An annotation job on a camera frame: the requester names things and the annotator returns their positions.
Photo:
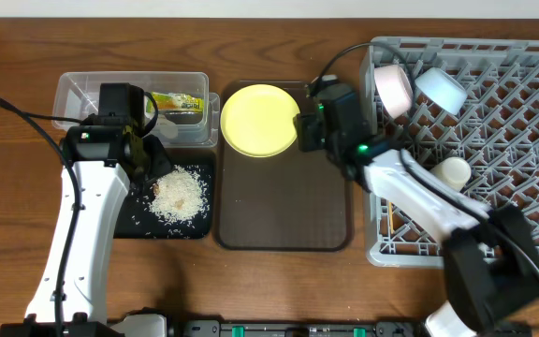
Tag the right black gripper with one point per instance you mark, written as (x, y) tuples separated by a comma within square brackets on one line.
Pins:
[(305, 126)]

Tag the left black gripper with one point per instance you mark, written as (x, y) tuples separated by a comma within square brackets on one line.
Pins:
[(155, 159)]

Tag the white tissue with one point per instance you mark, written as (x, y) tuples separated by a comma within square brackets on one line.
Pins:
[(164, 129)]

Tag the pile of rice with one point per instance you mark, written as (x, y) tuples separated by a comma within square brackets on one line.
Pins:
[(180, 201)]

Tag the yellow plate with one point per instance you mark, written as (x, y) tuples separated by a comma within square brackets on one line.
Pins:
[(258, 120)]

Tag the green orange snack wrapper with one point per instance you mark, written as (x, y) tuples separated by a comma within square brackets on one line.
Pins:
[(178, 102)]

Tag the pink bowl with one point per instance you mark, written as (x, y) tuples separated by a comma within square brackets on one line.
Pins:
[(394, 89)]

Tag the wooden chopstick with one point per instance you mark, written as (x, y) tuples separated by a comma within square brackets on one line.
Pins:
[(390, 218)]

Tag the light blue bowl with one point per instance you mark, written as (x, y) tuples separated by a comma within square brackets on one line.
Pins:
[(442, 89)]

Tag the white green cup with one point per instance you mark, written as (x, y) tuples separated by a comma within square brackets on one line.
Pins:
[(455, 172)]

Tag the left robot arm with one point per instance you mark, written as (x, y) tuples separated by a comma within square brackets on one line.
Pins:
[(71, 297)]

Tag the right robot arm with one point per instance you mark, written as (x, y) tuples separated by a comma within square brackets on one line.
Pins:
[(491, 263)]

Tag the grey dishwasher rack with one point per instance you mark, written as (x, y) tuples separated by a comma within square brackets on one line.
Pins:
[(497, 129)]

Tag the black plastic tray bin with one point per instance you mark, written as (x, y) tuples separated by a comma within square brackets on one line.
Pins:
[(126, 229)]

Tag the dark brown serving tray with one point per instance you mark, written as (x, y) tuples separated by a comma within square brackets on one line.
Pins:
[(292, 201)]

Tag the clear plastic bin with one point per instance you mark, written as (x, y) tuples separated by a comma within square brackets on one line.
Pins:
[(77, 97)]

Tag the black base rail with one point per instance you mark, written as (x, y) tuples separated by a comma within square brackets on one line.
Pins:
[(218, 328)]

